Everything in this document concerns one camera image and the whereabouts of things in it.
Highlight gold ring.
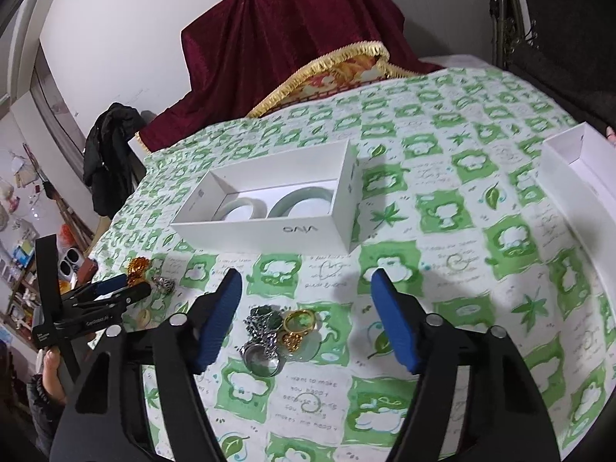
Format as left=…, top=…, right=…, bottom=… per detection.
left=281, top=308, right=319, bottom=334

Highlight amber bead bracelet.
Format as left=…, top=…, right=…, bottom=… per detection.
left=124, top=256, right=151, bottom=287

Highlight white box lid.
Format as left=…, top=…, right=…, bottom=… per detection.
left=538, top=123, right=615, bottom=290

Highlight white slippers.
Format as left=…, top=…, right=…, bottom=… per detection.
left=59, top=247, right=85, bottom=280

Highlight black jacket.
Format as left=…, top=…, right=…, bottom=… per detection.
left=84, top=102, right=146, bottom=219

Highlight dark folding chair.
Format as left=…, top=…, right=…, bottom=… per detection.
left=490, top=0, right=615, bottom=135

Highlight plain silver ring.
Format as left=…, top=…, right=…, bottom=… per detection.
left=240, top=340, right=283, bottom=379

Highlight person left hand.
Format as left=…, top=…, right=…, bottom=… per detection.
left=42, top=347, right=67, bottom=406

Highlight white jade bangle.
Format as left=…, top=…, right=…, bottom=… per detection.
left=211, top=199, right=268, bottom=223

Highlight gold fringed embroidered pillow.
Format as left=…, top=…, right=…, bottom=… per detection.
left=246, top=41, right=418, bottom=118

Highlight green jade bangle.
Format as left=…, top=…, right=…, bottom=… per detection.
left=267, top=186, right=333, bottom=219

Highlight pale jade disc pendant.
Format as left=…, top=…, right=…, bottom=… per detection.
left=281, top=331, right=321, bottom=362

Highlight dark red velvet cloth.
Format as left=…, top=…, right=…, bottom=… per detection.
left=139, top=0, right=438, bottom=152

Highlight green white patterned bedsheet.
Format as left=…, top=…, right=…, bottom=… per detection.
left=92, top=69, right=615, bottom=461

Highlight white vivo phone box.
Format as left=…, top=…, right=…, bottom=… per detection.
left=171, top=140, right=361, bottom=254

